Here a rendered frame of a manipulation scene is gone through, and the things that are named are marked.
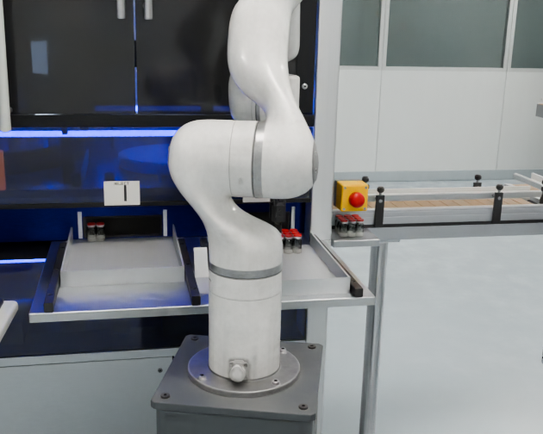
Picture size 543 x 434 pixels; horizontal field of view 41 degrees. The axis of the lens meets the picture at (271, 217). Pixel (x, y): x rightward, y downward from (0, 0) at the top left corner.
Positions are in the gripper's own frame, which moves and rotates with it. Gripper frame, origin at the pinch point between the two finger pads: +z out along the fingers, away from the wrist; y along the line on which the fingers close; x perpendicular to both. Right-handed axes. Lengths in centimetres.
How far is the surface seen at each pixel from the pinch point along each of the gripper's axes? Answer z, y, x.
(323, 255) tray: 10.6, 1.8, 11.1
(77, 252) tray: 12.1, -11.5, -46.6
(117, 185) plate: -3.6, -14.6, -36.6
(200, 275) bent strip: 11.6, 9.2, -18.9
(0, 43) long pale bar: -37, -8, -60
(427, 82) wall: 10, -476, 234
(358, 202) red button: 1.3, -11.4, 23.3
